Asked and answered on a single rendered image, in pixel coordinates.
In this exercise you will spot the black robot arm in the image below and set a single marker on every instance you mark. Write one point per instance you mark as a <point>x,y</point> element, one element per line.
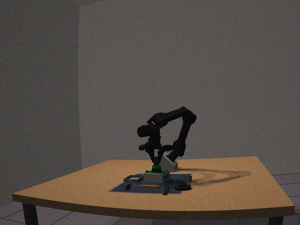
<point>161,120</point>

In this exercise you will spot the dark blue mat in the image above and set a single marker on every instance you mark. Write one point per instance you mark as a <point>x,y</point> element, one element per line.
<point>175,179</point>

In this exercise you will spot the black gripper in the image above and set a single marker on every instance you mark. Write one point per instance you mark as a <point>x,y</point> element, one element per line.
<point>162,149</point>

